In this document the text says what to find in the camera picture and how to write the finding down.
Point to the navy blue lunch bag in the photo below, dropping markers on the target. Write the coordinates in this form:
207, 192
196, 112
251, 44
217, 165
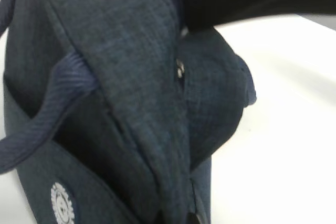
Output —
113, 110

